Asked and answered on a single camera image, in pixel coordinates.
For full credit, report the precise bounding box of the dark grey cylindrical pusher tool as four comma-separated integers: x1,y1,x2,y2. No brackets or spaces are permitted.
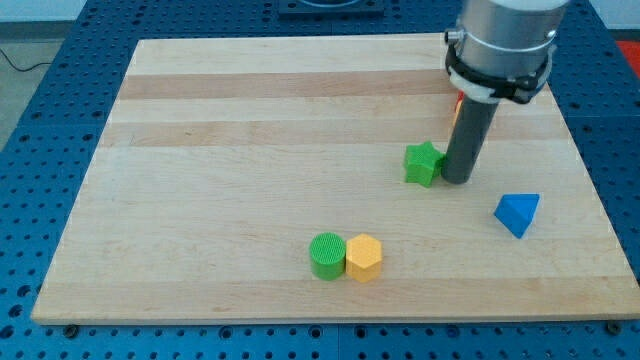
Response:
441,95,498,184

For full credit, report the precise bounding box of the green star block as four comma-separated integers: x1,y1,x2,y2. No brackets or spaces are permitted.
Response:
403,141,445,188

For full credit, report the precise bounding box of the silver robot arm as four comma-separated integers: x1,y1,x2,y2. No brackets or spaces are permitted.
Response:
442,0,569,184

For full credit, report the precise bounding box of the yellow hexagon block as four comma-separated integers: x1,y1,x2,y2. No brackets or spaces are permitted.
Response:
345,234,383,283

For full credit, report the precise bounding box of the red block behind tool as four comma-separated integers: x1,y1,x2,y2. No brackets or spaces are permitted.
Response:
452,90,465,126

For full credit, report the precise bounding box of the blue triangular prism block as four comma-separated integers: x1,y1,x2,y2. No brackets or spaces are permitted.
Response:
494,193,540,239

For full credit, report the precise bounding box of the green cylinder block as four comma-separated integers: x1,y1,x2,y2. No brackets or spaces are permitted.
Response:
309,232,346,281

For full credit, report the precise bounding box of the wooden board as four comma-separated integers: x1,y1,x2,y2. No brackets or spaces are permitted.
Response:
31,34,639,325

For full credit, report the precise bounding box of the black and white clamp ring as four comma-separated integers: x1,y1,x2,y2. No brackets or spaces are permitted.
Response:
444,43,557,105

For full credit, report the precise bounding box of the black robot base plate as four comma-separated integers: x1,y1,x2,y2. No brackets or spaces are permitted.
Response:
278,0,385,18

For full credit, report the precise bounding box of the black cable on floor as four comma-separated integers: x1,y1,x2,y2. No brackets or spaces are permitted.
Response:
0,48,54,73

